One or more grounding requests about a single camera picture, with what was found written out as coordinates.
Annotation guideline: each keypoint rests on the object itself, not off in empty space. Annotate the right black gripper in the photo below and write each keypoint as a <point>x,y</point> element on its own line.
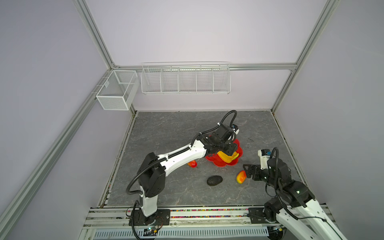
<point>257,169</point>

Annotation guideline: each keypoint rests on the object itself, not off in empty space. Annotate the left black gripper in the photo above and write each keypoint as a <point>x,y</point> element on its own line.
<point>232,148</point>

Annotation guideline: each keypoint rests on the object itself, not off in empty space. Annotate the yellow fake banana bunch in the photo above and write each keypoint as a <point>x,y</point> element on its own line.
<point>228,159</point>

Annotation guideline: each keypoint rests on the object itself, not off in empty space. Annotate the red-yellow mango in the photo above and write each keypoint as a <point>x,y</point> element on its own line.
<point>193,164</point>
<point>241,177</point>

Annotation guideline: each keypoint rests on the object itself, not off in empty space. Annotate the dark fake avocado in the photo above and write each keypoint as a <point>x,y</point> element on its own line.
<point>214,180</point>

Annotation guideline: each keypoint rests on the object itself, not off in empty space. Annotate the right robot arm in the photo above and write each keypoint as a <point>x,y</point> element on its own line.
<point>294,206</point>

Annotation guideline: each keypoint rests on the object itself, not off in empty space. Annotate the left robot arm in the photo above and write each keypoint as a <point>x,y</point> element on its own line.
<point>150,179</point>

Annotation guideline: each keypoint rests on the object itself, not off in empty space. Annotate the red flower-shaped fruit bowl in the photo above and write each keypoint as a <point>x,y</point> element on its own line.
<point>221,160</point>

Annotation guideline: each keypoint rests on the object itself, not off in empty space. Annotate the white mesh box basket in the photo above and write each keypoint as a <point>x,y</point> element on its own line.
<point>118,90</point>

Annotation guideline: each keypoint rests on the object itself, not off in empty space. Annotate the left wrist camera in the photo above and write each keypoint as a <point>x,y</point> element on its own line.
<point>235,129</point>

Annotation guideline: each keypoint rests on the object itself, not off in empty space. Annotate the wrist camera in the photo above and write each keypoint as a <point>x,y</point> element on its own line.
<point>235,129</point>
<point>264,155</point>

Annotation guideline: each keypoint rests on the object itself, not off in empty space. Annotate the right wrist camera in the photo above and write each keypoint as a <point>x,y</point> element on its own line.
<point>264,155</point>

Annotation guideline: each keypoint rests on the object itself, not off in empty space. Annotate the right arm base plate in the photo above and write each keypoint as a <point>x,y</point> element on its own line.
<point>265,215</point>

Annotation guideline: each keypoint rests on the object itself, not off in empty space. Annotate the white wire wall rack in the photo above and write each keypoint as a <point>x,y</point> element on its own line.
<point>186,78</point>

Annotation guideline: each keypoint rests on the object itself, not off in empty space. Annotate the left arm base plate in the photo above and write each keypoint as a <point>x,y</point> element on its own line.
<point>160,218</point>

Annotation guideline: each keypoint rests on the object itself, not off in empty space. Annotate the aluminium front rail frame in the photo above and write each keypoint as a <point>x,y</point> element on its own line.
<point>207,223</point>

